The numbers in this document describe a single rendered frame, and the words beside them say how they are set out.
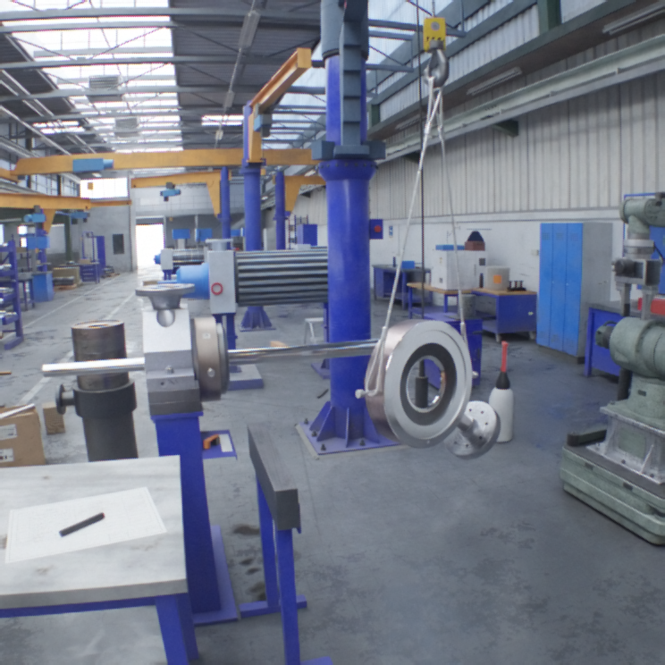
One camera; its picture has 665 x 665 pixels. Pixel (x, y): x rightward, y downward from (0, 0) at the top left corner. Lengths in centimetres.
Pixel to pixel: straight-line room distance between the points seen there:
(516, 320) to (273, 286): 395
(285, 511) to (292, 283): 445
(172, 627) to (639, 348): 264
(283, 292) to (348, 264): 206
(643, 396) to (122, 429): 330
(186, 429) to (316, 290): 409
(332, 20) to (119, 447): 344
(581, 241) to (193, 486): 572
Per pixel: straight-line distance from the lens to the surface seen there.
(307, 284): 597
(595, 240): 710
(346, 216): 399
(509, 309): 823
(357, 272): 401
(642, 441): 330
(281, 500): 167
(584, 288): 702
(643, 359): 319
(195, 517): 229
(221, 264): 579
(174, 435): 214
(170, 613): 140
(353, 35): 389
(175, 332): 221
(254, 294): 591
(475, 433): 178
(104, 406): 373
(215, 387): 228
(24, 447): 423
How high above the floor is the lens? 161
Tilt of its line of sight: 10 degrees down
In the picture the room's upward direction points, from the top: 1 degrees counter-clockwise
